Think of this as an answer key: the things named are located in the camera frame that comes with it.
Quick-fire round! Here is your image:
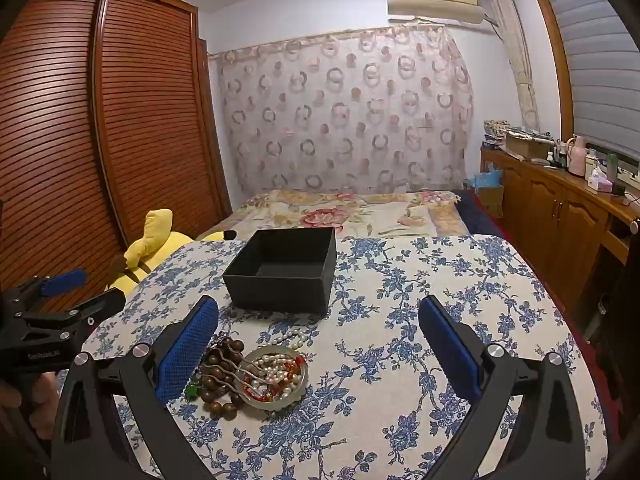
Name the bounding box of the person's left hand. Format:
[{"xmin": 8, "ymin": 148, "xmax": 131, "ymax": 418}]
[{"xmin": 0, "ymin": 372, "xmax": 57, "ymax": 453}]

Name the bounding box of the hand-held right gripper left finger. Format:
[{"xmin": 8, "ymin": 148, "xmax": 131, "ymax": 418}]
[{"xmin": 50, "ymin": 294, "xmax": 221, "ymax": 480}]

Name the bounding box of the cardboard box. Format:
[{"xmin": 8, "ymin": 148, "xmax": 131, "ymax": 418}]
[{"xmin": 504, "ymin": 132, "xmax": 551, "ymax": 161}]

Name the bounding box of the stack of patterned cloths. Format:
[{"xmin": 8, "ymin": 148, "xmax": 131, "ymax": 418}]
[{"xmin": 482, "ymin": 119, "xmax": 526, "ymax": 143}]

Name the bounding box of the beige tied curtain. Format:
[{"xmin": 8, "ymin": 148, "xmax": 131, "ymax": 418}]
[{"xmin": 482, "ymin": 0, "xmax": 541, "ymax": 131}]

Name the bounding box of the ring patterned curtain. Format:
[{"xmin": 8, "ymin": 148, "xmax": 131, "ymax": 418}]
[{"xmin": 209, "ymin": 25, "xmax": 475, "ymax": 196}]

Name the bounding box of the brown wooden bead bracelet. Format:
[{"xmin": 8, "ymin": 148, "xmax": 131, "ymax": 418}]
[{"xmin": 199, "ymin": 337, "xmax": 246, "ymax": 421}]

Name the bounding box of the red bead bracelet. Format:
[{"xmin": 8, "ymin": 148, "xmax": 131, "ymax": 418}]
[{"xmin": 270, "ymin": 354, "xmax": 307, "ymax": 397}]

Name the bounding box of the box with blue paper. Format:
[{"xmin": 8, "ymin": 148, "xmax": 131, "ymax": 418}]
[{"xmin": 464, "ymin": 170, "xmax": 505, "ymax": 218}]

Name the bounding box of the yellow plush toy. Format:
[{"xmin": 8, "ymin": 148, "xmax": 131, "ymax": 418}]
[{"xmin": 107, "ymin": 208, "xmax": 237, "ymax": 297}]

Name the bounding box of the silver wavy hairpin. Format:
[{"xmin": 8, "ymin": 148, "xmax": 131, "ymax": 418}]
[{"xmin": 202, "ymin": 362, "xmax": 268, "ymax": 392}]

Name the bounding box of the wooden sideboard cabinet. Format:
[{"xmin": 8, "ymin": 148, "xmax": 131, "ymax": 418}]
[{"xmin": 480, "ymin": 144, "xmax": 640, "ymax": 311}]

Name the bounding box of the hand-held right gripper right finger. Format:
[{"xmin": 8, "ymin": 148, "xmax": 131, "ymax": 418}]
[{"xmin": 417, "ymin": 295, "xmax": 588, "ymax": 480}]

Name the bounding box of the brown slatted wardrobe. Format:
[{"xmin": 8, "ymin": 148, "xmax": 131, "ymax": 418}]
[{"xmin": 0, "ymin": 0, "xmax": 233, "ymax": 306}]

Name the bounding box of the black storage box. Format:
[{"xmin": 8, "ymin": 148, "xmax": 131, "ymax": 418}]
[{"xmin": 222, "ymin": 226, "xmax": 337, "ymax": 317}]

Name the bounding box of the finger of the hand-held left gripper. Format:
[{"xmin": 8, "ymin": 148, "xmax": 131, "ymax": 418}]
[
  {"xmin": 7, "ymin": 268, "xmax": 87, "ymax": 306},
  {"xmin": 15, "ymin": 287, "xmax": 127, "ymax": 333}
]

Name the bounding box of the blue floral tablecloth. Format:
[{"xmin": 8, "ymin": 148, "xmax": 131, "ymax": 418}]
[{"xmin": 55, "ymin": 234, "xmax": 608, "ymax": 480}]

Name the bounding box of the pink tissue pack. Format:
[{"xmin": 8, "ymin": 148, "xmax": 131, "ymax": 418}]
[{"xmin": 587, "ymin": 167, "xmax": 614, "ymax": 194}]

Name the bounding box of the grey window blind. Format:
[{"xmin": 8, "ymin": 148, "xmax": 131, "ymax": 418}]
[{"xmin": 535, "ymin": 0, "xmax": 640, "ymax": 163}]

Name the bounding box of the pink thermos jug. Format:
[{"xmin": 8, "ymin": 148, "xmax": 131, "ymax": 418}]
[{"xmin": 567, "ymin": 135, "xmax": 592, "ymax": 177}]

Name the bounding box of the dark blue bed sheet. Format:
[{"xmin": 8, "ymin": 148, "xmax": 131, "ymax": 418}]
[{"xmin": 455, "ymin": 187, "xmax": 503, "ymax": 237}]

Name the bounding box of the floral bed blanket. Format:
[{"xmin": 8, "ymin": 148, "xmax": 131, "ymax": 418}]
[{"xmin": 197, "ymin": 189, "xmax": 471, "ymax": 242}]

